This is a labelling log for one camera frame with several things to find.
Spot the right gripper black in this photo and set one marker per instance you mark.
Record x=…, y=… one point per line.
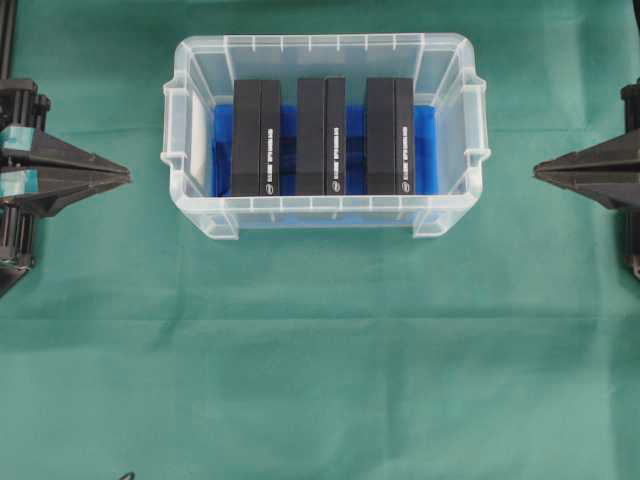
x=617, y=190

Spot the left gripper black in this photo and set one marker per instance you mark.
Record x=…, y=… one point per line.
x=44, y=194

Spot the black box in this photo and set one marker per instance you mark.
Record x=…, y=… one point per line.
x=321, y=137
x=390, y=136
x=255, y=169

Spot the blue liner in case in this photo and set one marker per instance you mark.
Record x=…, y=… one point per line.
x=425, y=150

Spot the clear plastic storage case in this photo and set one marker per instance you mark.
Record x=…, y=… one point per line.
x=442, y=67

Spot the green table cloth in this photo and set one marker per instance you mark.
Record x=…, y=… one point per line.
x=507, y=348

